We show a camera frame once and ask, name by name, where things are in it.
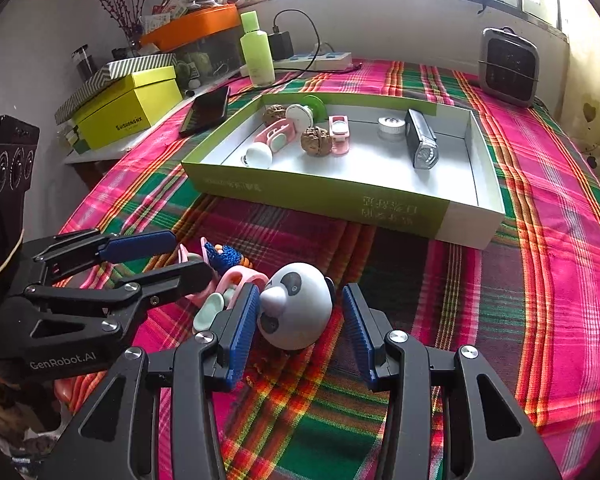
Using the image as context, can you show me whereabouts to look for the red berry branches in vase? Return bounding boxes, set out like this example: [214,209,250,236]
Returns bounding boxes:
[77,0,156,53]

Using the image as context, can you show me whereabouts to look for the small green box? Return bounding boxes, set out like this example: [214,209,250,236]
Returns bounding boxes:
[55,125,88,157]

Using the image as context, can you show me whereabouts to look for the white round cap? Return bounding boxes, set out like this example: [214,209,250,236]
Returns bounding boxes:
[377,116,406,138]

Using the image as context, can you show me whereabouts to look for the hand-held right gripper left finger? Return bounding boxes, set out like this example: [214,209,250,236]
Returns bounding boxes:
[40,282,262,480]

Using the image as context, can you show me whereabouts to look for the pink white plastic clip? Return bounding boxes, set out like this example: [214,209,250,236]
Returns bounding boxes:
[328,115,352,156]

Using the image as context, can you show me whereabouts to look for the blue orange knit toy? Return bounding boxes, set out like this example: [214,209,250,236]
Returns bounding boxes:
[201,239,255,277]

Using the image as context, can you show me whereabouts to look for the yellow cardboard box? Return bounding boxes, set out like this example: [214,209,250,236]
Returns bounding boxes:
[72,66,183,151]

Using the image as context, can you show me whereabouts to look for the white and green spool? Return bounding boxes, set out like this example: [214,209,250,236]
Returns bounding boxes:
[286,95,327,133]

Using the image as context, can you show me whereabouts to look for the black charger adapter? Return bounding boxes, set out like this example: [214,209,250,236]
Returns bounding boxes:
[269,30,295,60]

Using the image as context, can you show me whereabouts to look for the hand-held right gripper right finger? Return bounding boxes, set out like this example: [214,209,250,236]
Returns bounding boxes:
[341,282,563,480]

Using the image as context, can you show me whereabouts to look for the green white striped box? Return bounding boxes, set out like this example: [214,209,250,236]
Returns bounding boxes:
[55,56,177,125]

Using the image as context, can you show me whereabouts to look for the grey space heater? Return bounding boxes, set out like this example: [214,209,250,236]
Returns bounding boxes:
[480,27,539,108]

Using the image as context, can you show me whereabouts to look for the black phone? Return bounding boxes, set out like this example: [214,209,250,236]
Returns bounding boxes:
[179,85,231,136]

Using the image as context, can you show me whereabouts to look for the black tumbler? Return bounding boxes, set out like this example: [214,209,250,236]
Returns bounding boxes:
[72,46,99,82]

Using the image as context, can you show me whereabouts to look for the black charging cable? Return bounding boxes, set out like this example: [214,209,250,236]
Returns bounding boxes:
[227,9,366,98]

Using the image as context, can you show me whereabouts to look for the pink green plaid cloth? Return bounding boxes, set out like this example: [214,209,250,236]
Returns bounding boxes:
[60,57,600,480]

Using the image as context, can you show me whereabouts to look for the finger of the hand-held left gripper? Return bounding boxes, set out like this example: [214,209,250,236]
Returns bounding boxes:
[10,261,216,348]
[32,229,177,281]

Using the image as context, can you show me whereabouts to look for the green white cardboard box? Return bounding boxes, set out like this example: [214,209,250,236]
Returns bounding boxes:
[181,91,506,251]

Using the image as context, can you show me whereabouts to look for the orange box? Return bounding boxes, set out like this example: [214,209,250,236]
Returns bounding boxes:
[140,4,239,53]

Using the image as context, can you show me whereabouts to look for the white dome light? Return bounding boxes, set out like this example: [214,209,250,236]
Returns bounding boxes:
[243,142,275,168]

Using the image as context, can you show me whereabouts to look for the white black panda toy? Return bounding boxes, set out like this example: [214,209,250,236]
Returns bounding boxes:
[258,262,337,351]

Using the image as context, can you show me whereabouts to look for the black and silver flashlight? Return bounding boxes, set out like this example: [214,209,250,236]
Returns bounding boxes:
[404,108,440,170]

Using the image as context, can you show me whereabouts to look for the colourful small packets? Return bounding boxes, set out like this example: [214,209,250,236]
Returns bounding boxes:
[150,0,193,33]

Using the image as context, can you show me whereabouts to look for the dark glass tank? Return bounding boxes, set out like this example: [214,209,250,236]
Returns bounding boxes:
[172,30,246,86]

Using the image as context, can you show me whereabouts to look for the light green plastic bottle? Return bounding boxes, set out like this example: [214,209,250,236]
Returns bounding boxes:
[240,10,276,87]

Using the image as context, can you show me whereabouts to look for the white blue power strip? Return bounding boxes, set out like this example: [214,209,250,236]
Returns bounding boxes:
[272,51,353,73]

